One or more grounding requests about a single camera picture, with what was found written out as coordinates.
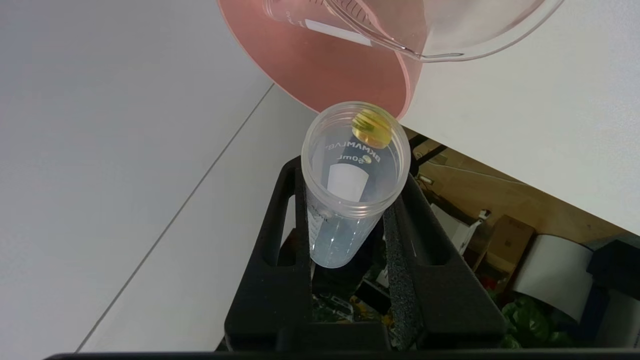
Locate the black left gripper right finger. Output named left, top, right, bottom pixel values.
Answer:
left=382, top=172, right=506, bottom=350

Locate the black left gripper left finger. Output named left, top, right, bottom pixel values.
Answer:
left=223, top=155, right=314, bottom=351

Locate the test tube with yellow pigment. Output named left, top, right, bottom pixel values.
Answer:
left=300, top=100, right=412, bottom=270

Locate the clear glass beaker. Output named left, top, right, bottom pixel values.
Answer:
left=324, top=0, right=567, bottom=64

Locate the brown cardboard box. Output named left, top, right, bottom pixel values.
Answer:
left=486, top=214, right=537, bottom=275

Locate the green leafy plant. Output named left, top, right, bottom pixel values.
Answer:
left=498, top=296, right=573, bottom=350

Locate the white paper roll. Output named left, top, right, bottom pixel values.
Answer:
left=512, top=233, right=594, bottom=324

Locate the pink plastic bowl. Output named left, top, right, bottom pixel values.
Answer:
left=216, top=0, right=419, bottom=121

